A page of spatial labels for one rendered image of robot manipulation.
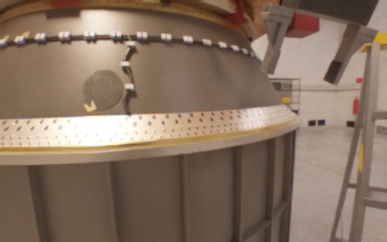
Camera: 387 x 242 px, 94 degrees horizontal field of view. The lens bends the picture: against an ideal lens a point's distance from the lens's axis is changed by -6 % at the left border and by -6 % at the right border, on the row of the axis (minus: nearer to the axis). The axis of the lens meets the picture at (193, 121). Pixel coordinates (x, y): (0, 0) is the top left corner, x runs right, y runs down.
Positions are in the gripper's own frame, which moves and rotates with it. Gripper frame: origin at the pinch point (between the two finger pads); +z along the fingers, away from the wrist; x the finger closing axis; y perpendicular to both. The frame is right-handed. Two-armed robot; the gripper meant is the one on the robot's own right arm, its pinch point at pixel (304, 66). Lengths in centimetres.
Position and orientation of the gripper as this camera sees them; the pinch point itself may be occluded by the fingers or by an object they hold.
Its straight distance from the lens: 40.0
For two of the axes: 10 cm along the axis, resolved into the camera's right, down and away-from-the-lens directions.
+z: -1.5, 8.6, 4.8
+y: 0.8, 5.0, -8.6
